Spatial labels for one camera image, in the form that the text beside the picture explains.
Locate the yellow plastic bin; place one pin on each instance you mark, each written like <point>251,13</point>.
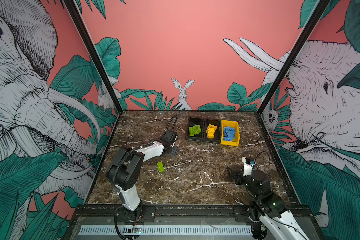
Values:
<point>235,125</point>

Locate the black frame post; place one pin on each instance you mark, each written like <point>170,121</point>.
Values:
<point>91,48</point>
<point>311,23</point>

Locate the yellow lego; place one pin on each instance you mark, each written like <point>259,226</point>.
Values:
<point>211,129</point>

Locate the black bin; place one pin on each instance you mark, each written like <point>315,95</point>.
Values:
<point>218,133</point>
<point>195,121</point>

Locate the blue lego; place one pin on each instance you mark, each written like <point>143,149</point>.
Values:
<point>229,134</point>

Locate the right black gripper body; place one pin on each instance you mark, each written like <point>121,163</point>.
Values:
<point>248,182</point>

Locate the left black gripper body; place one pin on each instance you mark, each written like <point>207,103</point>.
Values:
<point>173,151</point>

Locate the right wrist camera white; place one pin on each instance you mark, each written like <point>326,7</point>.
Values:
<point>248,165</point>

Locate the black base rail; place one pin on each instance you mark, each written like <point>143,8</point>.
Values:
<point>152,213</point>

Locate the white vented strip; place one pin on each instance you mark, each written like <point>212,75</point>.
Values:
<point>156,230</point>

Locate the green lego mid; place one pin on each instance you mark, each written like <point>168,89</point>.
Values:
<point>160,167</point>

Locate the right black frame post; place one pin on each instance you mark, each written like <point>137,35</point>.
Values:
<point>311,23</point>

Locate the green lego top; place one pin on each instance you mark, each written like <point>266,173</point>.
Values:
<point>195,130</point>

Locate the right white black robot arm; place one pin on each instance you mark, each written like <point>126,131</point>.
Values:
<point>268,211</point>

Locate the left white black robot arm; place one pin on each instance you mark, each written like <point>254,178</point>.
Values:
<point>125,168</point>

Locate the left black frame post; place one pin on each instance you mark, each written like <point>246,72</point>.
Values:
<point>91,48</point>

